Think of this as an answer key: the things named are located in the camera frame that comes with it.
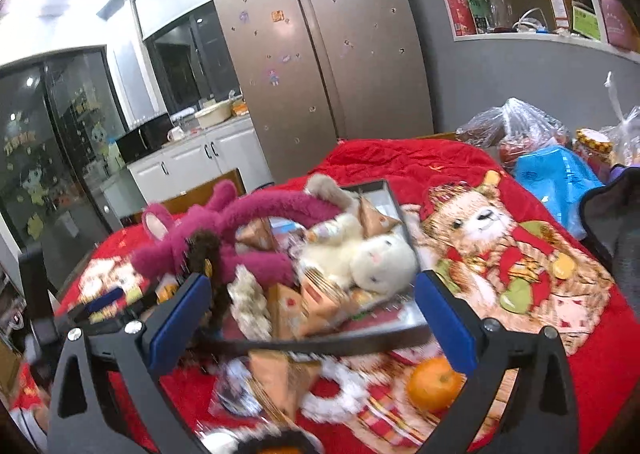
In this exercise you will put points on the black spiked hair comb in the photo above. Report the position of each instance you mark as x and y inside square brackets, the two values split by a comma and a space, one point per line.
[203, 257]

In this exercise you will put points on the yellow lid jar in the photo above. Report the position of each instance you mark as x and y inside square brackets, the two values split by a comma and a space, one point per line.
[593, 146]

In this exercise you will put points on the cream white plush toy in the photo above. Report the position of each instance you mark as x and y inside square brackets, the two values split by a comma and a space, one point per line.
[359, 247]

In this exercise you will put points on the white kitchen cabinet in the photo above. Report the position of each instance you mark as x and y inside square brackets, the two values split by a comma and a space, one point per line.
[201, 157]

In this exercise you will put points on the black microwave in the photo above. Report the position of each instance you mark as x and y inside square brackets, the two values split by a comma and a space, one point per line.
[144, 140]

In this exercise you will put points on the tan triangular pouch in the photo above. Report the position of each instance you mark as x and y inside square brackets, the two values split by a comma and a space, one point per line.
[281, 383]

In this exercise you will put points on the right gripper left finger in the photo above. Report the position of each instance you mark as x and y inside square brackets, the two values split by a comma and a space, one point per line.
[142, 352]

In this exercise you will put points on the silver double door refrigerator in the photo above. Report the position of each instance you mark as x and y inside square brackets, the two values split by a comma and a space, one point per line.
[316, 72]

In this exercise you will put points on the pink bunny plush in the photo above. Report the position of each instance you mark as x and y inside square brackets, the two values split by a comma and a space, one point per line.
[224, 213]

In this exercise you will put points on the orange tangerine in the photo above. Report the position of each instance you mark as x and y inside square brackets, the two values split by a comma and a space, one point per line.
[434, 385]

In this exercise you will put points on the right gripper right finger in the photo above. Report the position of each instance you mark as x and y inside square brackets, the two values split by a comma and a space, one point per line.
[541, 412]

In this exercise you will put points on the clear plastic bag of food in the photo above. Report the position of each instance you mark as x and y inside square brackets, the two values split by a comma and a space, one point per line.
[513, 130]

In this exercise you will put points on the red teddy bear blanket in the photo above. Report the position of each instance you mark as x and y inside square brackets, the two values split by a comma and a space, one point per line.
[420, 171]

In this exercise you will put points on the tan cardboard carton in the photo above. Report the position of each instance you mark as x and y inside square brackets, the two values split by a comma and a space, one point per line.
[318, 307]

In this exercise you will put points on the black white crochet scrunchie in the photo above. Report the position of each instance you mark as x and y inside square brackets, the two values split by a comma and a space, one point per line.
[261, 439]

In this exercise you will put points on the wooden chair back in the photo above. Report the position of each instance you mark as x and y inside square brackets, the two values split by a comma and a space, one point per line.
[200, 194]

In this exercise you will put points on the pink bottle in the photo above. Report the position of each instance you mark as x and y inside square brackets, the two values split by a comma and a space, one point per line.
[620, 29]

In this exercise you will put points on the anime round badge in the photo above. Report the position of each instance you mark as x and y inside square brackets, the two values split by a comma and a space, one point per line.
[232, 391]

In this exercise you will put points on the blue plastic bag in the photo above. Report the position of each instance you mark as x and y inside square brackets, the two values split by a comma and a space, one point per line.
[559, 179]

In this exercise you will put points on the black tray box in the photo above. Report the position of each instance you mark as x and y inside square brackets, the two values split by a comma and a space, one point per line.
[363, 324]

